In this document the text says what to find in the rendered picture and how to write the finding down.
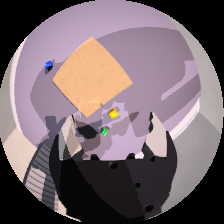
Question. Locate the peach square mat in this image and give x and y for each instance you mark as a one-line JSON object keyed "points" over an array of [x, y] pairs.
{"points": [[90, 77]]}

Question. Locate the green die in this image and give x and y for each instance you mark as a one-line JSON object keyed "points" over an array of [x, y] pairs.
{"points": [[104, 131]]}

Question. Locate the blue die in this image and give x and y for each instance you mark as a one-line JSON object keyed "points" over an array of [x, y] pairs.
{"points": [[48, 65]]}

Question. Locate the yellow die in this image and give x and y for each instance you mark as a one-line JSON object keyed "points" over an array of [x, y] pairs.
{"points": [[113, 113]]}

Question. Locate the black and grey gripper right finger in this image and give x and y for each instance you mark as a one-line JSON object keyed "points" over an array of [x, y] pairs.
{"points": [[159, 148]]}

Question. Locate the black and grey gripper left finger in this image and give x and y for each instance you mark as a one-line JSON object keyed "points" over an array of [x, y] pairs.
{"points": [[66, 150]]}

